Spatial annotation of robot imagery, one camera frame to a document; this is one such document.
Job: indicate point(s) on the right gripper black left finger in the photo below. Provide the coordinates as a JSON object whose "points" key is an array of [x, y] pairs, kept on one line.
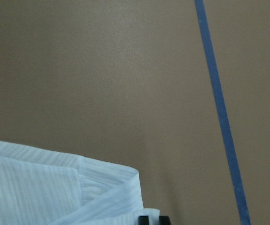
{"points": [[143, 220]]}

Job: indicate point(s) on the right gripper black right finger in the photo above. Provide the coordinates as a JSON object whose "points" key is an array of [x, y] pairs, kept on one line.
{"points": [[164, 220]]}

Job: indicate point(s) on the light blue button-up shirt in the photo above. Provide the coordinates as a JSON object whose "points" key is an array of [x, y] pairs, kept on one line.
{"points": [[43, 187]]}

